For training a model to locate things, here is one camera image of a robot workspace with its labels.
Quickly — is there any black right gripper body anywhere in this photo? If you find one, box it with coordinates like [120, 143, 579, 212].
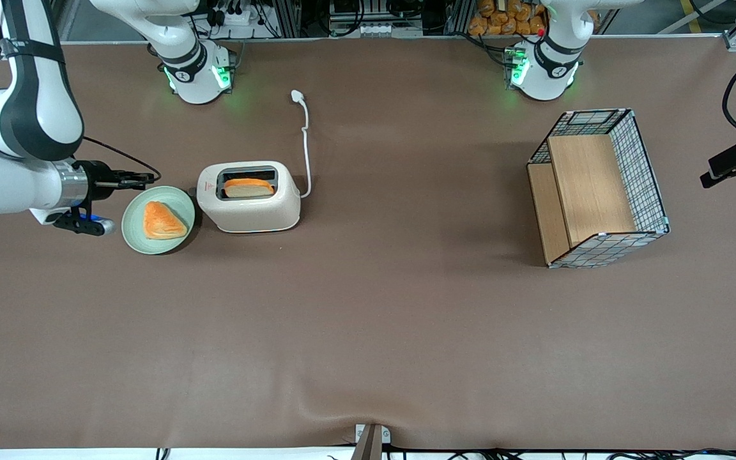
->
[84, 160, 118, 204]

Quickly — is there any cream white toaster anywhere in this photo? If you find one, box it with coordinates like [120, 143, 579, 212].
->
[188, 160, 302, 234]

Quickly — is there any pale green round plate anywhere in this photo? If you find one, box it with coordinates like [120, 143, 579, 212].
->
[121, 186, 196, 255]

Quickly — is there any triangular golden pastry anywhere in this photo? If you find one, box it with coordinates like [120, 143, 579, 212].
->
[144, 201, 188, 240]

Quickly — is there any bread slice with brown crust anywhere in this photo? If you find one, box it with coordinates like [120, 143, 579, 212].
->
[224, 178, 275, 198]

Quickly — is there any white power strip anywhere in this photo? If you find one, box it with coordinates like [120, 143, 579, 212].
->
[207, 0, 268, 26]

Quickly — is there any bag of orange bread rolls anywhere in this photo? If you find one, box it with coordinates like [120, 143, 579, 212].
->
[468, 0, 548, 36]

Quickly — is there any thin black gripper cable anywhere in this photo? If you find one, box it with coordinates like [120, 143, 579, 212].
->
[82, 136, 162, 182]

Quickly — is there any white power cord with plug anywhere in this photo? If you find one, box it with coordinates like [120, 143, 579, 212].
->
[291, 89, 313, 199]

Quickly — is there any grey metal table bracket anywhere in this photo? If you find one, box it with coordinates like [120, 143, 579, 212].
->
[354, 424, 392, 460]

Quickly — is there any wire basket with wooden shelf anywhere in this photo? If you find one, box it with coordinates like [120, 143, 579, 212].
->
[527, 109, 670, 269]

